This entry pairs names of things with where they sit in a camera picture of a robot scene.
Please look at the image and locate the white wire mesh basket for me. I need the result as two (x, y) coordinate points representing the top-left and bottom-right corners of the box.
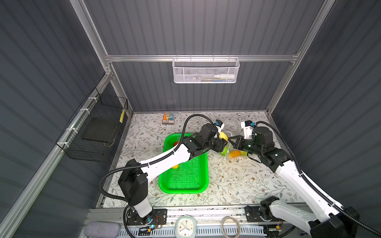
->
(172, 57), (240, 84)

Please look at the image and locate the green round fruit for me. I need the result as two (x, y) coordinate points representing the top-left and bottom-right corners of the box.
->
(220, 145), (231, 156)

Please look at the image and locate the coiled beige cable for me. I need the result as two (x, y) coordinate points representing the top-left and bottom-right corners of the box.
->
(220, 216), (241, 238)

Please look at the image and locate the coloured marker pack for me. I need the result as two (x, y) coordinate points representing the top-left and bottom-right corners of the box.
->
(162, 112), (175, 125)

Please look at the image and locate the yellow tag on basket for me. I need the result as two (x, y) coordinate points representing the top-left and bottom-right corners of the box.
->
(119, 109), (125, 124)

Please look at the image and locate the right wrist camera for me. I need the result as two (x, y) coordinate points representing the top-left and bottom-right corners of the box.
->
(241, 120), (257, 140)

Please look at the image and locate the green plastic tray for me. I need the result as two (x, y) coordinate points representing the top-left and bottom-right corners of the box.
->
(158, 133), (209, 194)

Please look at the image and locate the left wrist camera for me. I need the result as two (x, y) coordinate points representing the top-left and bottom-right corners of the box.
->
(215, 120), (224, 133)

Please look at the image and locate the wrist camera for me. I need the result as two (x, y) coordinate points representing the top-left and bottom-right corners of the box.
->
(241, 120), (257, 140)
(215, 120), (224, 133)

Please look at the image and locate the clear zip top bag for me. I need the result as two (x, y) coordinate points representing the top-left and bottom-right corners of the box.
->
(224, 131), (243, 161)

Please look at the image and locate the black wire basket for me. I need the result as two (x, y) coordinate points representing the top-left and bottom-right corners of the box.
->
(56, 89), (129, 162)

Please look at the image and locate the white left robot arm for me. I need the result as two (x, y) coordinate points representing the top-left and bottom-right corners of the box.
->
(98, 114), (228, 224)

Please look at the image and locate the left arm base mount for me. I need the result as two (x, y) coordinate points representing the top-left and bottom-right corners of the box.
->
(126, 209), (168, 226)

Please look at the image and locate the orange carrot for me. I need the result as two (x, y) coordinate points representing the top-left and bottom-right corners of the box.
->
(229, 150), (241, 159)

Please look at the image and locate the white desk clock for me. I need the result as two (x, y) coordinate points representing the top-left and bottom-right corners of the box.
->
(175, 215), (197, 238)

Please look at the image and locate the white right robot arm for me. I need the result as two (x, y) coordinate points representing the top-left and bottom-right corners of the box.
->
(228, 121), (381, 238)

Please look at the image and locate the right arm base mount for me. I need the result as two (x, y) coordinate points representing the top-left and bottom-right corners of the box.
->
(244, 204), (284, 223)

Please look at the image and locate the grey cloth pouch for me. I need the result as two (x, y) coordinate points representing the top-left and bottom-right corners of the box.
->
(84, 221), (121, 238)

